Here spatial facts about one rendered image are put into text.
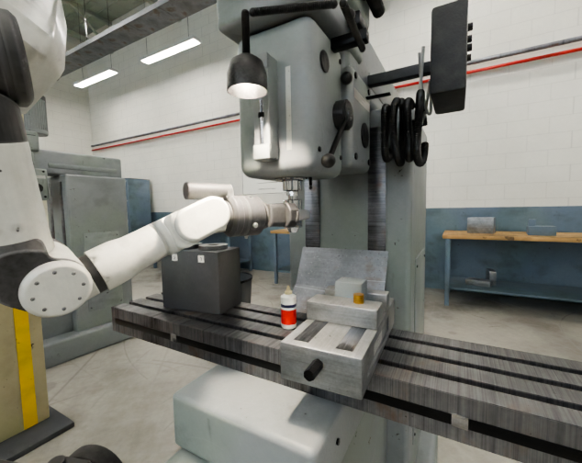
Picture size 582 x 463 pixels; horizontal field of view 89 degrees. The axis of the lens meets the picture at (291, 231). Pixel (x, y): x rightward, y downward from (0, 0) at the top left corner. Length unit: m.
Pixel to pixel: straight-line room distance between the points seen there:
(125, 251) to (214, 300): 0.44
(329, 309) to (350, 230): 0.49
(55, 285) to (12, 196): 0.12
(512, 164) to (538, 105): 0.75
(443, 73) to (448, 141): 4.04
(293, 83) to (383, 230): 0.57
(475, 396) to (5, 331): 2.13
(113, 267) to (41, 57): 0.31
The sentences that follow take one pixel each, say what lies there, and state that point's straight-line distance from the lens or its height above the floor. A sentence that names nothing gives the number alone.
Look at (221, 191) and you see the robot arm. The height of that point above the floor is 1.27.
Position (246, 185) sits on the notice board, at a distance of 6.15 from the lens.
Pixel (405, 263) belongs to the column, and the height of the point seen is 1.05.
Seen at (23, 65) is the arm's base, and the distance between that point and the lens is 0.47.
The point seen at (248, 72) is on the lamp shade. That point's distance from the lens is 0.57.
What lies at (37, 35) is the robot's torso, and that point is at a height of 1.48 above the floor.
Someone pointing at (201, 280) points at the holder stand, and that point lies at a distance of 0.93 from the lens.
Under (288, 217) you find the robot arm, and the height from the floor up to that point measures 1.22.
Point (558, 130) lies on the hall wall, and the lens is 5.04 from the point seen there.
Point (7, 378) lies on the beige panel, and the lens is 2.33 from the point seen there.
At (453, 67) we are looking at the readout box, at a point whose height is 1.57.
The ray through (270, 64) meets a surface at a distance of 0.69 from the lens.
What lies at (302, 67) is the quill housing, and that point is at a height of 1.52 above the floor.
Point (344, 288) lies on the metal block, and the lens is 0.68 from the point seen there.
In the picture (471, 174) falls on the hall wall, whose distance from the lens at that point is 4.87.
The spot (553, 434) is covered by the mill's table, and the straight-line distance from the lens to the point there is 0.64.
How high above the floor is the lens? 1.24
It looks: 4 degrees down
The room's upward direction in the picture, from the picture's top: 1 degrees counter-clockwise
